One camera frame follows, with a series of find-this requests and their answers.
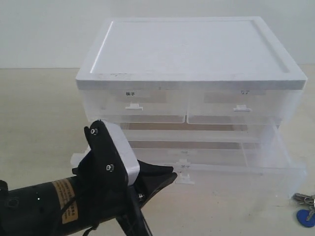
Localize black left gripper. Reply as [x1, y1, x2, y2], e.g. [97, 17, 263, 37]
[73, 120, 177, 236]

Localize clear wide drawer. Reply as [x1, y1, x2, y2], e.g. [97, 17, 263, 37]
[108, 119, 307, 198]
[130, 141, 245, 166]

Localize keys with blue tag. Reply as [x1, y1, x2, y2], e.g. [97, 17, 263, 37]
[292, 193, 315, 228]

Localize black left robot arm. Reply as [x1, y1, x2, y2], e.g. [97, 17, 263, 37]
[0, 120, 177, 236]

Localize clear bottom wide drawer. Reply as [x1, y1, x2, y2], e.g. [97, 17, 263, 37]
[130, 141, 245, 166]

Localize white plastic drawer cabinet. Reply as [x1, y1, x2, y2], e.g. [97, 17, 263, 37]
[76, 17, 307, 123]

